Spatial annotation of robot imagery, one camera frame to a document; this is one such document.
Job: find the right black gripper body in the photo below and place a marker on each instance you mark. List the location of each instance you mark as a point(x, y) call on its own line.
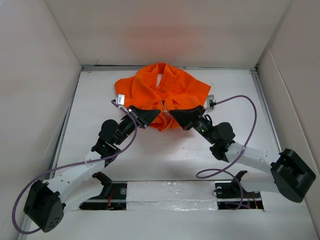
point(203, 127)

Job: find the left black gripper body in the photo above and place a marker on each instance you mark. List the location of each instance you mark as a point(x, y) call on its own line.
point(127, 126)

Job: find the orange zip jacket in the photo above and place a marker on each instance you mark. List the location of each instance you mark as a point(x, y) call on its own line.
point(158, 85)

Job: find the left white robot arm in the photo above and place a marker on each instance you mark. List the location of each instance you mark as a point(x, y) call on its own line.
point(49, 200)

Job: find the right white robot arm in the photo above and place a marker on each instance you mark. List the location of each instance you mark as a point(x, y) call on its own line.
point(284, 172)

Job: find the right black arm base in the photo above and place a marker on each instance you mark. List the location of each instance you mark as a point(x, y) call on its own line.
point(229, 197)

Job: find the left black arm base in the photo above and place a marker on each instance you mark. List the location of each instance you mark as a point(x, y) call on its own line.
point(113, 196)

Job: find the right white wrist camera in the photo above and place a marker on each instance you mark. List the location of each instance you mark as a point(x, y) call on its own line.
point(210, 102)

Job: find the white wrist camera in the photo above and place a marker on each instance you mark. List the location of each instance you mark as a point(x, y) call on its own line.
point(210, 102)
point(120, 100)

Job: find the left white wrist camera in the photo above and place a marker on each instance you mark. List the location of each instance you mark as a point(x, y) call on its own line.
point(120, 100)

